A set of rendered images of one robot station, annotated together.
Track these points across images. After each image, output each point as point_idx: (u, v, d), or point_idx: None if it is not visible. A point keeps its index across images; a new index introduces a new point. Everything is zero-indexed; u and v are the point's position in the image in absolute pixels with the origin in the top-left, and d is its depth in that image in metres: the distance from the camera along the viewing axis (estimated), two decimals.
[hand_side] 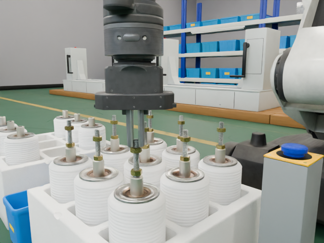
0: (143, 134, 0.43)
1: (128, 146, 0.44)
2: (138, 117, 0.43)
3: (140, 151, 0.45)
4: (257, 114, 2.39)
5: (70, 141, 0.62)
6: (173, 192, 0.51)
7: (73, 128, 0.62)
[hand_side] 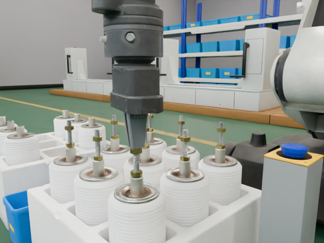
0: None
1: (143, 147, 0.45)
2: None
3: (130, 151, 0.45)
4: (257, 114, 2.39)
5: (70, 141, 0.62)
6: (173, 192, 0.51)
7: (73, 128, 0.62)
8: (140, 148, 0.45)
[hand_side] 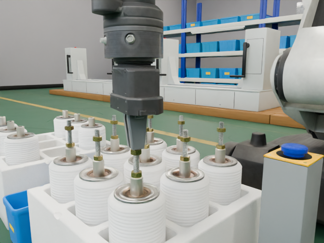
0: None
1: (143, 148, 0.44)
2: None
3: (136, 153, 0.44)
4: (257, 114, 2.39)
5: (70, 141, 0.62)
6: (173, 192, 0.51)
7: (73, 128, 0.62)
8: None
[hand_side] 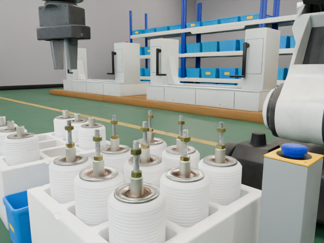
0: (70, 59, 0.57)
1: (54, 69, 0.59)
2: (64, 45, 0.57)
3: (136, 153, 0.44)
4: (257, 114, 2.39)
5: (70, 141, 0.62)
6: (173, 192, 0.51)
7: (73, 128, 0.62)
8: (139, 147, 0.46)
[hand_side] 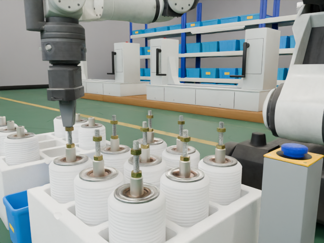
0: (74, 115, 0.63)
1: (72, 126, 0.61)
2: (75, 103, 0.62)
3: (136, 153, 0.44)
4: (257, 114, 2.39)
5: (68, 141, 0.62)
6: (173, 192, 0.51)
7: (65, 129, 0.61)
8: (139, 147, 0.46)
